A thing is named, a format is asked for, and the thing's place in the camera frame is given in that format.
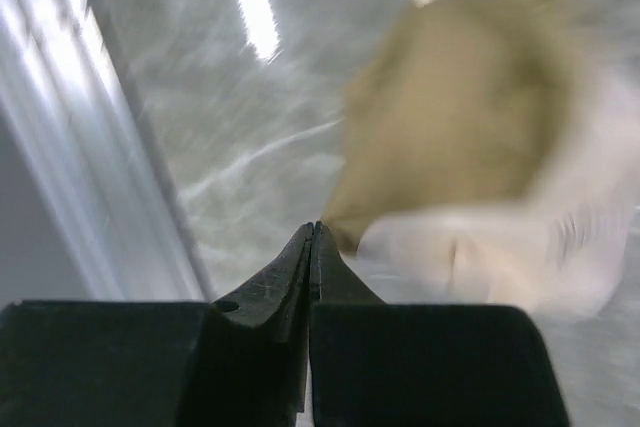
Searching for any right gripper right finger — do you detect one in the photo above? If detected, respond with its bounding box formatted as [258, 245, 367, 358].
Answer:
[309, 224, 570, 427]

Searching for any aluminium mounting rail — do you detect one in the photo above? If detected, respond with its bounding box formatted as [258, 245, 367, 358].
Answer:
[1, 0, 214, 301]

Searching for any tan underwear with cream waistband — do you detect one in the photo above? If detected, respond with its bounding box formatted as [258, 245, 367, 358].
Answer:
[322, 0, 639, 319]

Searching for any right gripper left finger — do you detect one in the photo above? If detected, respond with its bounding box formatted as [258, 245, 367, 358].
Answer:
[1, 225, 313, 426]

